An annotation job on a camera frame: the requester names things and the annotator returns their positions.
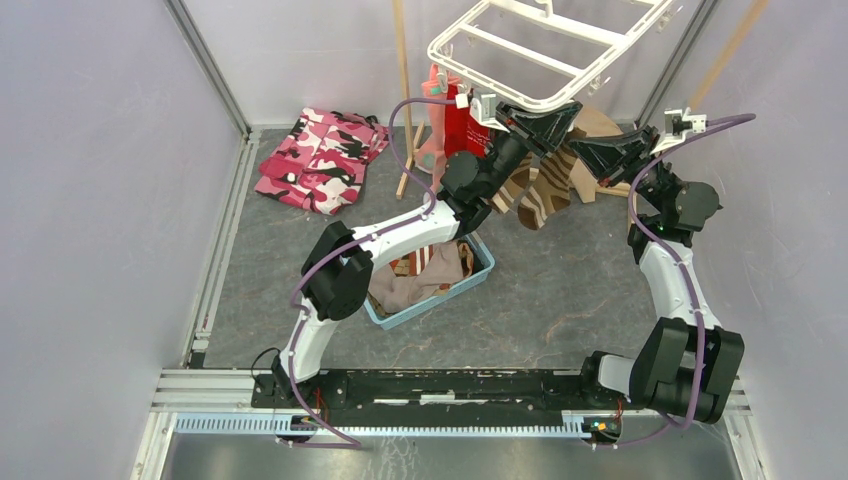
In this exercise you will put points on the pink camouflage cloth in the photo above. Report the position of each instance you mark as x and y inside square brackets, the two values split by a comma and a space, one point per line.
[321, 164]

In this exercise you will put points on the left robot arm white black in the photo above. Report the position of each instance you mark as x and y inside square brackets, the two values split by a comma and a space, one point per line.
[337, 273]

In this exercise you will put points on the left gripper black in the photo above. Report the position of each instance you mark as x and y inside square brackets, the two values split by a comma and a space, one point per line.
[543, 130]

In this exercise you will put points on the pink sock green patches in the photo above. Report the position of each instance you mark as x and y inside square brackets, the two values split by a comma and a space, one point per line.
[431, 157]

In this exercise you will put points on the blue plastic basket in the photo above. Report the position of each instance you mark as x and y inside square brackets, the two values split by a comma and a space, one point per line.
[483, 264]

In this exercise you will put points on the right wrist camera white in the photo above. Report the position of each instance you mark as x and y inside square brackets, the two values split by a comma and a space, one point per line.
[678, 125]

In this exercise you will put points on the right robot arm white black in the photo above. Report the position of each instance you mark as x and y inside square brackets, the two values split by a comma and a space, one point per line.
[687, 367]

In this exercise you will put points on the brown striped sock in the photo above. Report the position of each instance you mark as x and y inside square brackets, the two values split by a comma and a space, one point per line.
[516, 184]
[549, 192]

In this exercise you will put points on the red sock white stars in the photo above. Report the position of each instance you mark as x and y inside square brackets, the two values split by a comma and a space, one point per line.
[477, 137]

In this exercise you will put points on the wooden hanger stand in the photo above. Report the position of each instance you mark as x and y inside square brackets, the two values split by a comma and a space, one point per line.
[404, 99]

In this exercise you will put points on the white clip hanger frame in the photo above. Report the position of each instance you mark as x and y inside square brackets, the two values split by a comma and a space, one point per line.
[539, 82]

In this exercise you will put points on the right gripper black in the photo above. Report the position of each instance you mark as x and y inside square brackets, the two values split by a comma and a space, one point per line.
[609, 158]

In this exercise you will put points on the red sock white trim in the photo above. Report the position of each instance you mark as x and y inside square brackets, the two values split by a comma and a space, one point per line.
[455, 124]

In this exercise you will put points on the brown beige socks pile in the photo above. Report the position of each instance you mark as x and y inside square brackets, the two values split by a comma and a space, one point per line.
[420, 275]

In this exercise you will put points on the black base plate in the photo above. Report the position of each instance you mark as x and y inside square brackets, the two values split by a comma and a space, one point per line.
[455, 398]

